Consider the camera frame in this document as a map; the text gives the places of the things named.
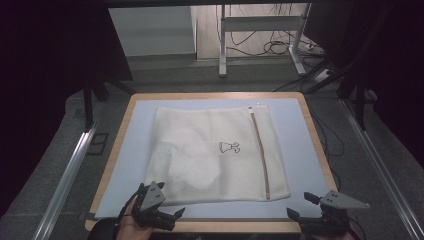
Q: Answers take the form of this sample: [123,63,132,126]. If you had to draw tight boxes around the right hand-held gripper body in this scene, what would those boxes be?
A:
[298,189,371,237]

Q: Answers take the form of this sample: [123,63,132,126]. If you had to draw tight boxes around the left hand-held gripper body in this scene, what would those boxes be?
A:
[131,180,176,232]

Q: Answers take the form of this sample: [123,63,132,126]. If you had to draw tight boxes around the white mesh laundry bag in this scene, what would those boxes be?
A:
[143,103,292,206]

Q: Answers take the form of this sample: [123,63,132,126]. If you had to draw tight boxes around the person's right hand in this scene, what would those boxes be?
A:
[311,231,356,240]

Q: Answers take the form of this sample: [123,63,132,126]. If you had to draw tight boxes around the person's left hand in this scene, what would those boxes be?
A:
[115,197,155,240]

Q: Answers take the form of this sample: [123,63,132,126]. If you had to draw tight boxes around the black metal stand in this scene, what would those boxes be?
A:
[301,59,379,132]
[81,75,137,133]

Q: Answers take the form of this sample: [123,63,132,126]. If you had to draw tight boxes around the white power strip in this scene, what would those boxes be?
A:
[313,68,332,83]

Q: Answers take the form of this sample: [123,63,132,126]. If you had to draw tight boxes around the grey cabinet panel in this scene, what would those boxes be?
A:
[107,5,198,58]

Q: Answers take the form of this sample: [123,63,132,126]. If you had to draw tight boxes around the thin black cable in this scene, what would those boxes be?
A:
[309,106,346,192]

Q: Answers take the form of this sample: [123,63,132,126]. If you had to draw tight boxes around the aluminium rail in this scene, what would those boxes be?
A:
[31,122,100,240]
[338,98,424,240]

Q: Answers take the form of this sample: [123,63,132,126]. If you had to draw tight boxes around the black floor frame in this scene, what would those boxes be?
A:
[86,132,110,156]

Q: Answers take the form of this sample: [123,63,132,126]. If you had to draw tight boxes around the white metal desk frame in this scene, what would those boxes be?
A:
[217,3,313,78]

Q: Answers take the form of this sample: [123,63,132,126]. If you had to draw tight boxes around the black floor cables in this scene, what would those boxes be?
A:
[228,3,324,58]

